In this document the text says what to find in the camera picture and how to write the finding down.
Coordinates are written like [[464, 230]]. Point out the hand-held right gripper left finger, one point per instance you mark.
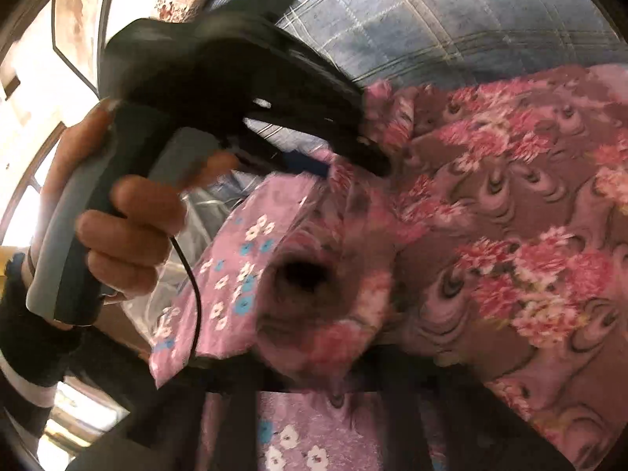
[[162, 431]]

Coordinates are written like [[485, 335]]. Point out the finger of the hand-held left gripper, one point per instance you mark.
[[309, 167], [353, 142]]

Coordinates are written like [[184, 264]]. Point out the pink flowered bed sheet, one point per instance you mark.
[[225, 265]]

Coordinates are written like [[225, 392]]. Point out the person's left hand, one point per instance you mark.
[[142, 225]]

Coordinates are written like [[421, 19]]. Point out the maroon floral garment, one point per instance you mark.
[[490, 206]]

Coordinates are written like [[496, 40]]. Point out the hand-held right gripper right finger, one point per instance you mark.
[[466, 431]]

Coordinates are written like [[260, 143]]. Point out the clear plastic bag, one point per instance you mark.
[[206, 225]]

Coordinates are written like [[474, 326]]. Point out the blue plaid blanket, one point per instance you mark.
[[417, 19]]

